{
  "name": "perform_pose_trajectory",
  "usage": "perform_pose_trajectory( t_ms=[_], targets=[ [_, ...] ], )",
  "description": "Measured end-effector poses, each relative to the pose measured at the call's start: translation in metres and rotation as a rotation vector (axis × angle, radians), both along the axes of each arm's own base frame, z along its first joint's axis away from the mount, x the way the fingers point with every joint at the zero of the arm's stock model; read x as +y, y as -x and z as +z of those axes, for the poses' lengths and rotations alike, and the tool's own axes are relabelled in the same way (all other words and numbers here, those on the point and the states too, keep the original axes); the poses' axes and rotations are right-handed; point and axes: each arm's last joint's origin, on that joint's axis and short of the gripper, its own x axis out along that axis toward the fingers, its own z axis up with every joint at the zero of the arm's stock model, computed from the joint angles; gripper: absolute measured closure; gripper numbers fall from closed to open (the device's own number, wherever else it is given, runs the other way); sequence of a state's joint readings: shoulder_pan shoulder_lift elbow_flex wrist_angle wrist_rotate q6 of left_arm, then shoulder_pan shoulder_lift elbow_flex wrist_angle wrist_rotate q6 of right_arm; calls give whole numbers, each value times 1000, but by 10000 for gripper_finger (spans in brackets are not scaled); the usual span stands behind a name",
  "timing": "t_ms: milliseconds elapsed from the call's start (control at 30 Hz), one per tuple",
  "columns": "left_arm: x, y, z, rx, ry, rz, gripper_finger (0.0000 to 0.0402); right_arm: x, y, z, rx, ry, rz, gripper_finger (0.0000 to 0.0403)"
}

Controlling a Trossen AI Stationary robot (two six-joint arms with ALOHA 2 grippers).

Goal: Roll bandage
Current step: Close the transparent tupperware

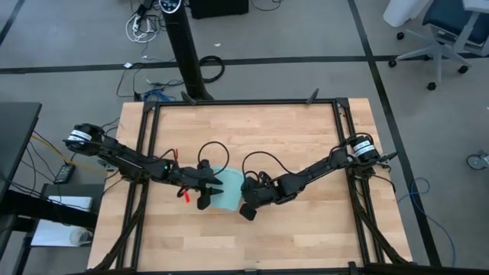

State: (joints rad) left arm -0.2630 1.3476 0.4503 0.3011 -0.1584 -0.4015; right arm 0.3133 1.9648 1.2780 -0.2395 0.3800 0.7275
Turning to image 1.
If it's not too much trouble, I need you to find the yellow cable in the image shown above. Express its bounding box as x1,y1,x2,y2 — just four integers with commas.
30,133,108,177

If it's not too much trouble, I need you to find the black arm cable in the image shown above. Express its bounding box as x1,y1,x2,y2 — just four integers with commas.
196,141,231,177
241,150,296,180

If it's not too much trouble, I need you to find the black desk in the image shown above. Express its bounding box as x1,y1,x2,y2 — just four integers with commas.
0,102,42,196

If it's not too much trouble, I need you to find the blue cable bundle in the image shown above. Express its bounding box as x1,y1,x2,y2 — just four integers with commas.
141,87,175,102

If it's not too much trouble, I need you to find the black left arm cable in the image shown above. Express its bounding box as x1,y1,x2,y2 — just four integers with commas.
196,141,231,177

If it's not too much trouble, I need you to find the white power strip with cables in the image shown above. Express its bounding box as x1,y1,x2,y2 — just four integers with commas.
125,13,160,44

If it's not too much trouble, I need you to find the long blue cable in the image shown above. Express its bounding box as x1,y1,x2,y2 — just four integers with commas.
396,176,458,267

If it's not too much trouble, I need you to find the grey caster wheel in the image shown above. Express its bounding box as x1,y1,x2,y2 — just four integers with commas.
465,150,489,171

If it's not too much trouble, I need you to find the mint green container lid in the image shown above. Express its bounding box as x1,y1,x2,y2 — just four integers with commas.
208,164,246,212

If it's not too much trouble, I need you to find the black box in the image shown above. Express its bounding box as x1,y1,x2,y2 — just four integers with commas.
188,0,250,20

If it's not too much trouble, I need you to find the black aluminium table frame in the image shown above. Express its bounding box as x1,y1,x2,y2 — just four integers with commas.
86,97,416,275

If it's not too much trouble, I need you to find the white bin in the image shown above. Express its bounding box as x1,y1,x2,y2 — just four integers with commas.
382,0,432,28

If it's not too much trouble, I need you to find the black coiled cable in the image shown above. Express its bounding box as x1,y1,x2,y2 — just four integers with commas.
198,55,225,83

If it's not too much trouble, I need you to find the black power adapter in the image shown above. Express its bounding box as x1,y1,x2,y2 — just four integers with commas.
52,163,76,186

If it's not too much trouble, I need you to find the black desk stand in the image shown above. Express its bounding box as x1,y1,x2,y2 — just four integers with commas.
0,183,105,232

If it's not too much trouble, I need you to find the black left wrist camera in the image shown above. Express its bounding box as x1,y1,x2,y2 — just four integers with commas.
196,159,215,177

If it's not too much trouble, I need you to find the white box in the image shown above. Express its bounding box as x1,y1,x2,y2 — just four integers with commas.
29,195,94,248

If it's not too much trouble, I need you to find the blue grey office chair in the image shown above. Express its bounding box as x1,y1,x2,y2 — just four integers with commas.
387,0,489,91

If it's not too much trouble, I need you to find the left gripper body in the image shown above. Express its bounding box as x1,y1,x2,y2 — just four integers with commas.
169,167,214,191

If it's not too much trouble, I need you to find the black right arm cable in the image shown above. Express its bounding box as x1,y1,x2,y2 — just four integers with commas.
241,150,296,180

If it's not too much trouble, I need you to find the clear cup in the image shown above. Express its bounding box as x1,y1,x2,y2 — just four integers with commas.
69,228,94,247

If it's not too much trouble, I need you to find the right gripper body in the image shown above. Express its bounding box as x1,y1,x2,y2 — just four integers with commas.
240,173,297,210

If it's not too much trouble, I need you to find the black tower fan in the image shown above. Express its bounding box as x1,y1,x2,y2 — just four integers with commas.
157,0,214,102

